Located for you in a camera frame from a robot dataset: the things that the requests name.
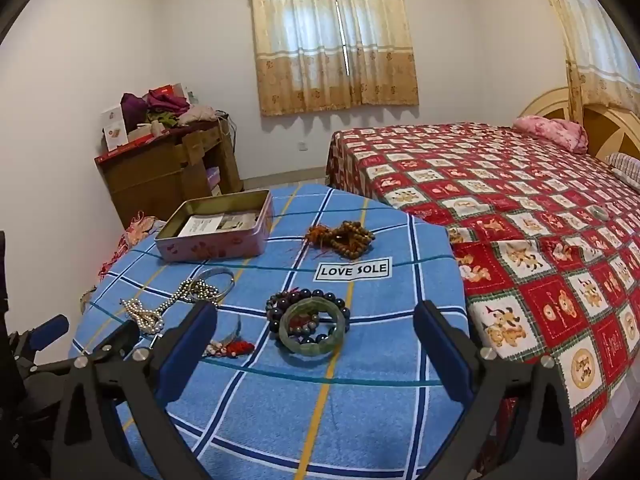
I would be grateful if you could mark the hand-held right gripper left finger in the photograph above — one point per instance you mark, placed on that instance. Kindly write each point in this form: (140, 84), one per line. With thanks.
(200, 332)

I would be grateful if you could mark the flat red box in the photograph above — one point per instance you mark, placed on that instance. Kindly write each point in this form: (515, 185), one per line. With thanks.
(125, 151)

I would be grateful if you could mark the bed with red quilt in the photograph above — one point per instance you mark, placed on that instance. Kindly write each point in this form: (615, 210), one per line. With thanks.
(500, 200)

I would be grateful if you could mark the cream wooden headboard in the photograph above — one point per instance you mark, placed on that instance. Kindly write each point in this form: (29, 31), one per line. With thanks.
(607, 125)

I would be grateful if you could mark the narrow beige window curtain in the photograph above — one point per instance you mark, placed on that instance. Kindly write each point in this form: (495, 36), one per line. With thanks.
(595, 35)

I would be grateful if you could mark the silver bangle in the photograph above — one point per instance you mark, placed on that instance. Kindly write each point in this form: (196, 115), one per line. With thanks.
(227, 275)

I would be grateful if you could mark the blue plaid cloth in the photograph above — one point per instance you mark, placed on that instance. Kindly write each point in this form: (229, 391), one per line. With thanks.
(350, 410)

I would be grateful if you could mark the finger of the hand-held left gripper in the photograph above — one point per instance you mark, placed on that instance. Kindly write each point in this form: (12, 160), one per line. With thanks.
(122, 337)
(47, 332)

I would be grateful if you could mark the white upright box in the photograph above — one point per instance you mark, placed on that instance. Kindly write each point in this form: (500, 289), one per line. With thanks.
(115, 127)

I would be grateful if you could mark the striped pillow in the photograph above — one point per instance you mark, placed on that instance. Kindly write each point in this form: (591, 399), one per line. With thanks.
(625, 170)

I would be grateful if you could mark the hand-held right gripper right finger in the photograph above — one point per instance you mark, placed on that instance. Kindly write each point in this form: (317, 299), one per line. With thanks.
(440, 347)

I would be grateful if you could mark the pink pillow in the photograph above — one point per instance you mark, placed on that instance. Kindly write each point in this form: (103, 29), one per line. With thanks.
(550, 132)

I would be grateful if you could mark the white booklet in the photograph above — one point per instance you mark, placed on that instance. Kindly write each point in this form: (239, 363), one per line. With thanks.
(215, 224)

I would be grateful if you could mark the red and white box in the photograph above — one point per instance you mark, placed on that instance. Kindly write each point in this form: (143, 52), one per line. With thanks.
(167, 91)

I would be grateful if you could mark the cream small box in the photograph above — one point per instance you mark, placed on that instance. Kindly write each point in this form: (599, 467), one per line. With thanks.
(142, 132)

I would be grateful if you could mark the pink tin box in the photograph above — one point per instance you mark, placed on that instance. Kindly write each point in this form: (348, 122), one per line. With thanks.
(215, 250)

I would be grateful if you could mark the brown wooden desk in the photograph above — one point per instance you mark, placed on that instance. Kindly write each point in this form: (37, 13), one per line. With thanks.
(145, 180)

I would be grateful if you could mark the purple and pink clothes pile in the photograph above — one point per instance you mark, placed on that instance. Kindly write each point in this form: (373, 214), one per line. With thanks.
(165, 105)

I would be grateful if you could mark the red tassel bead charm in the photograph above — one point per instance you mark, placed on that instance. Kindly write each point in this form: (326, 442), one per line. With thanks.
(240, 347)

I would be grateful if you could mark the wide beige window curtain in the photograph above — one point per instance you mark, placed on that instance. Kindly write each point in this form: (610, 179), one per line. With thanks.
(330, 60)

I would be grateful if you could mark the brown wooden bead mala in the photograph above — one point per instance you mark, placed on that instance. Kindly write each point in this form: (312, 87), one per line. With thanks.
(350, 240)

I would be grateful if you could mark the green jade bangle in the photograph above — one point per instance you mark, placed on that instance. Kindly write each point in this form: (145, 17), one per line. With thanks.
(310, 347)

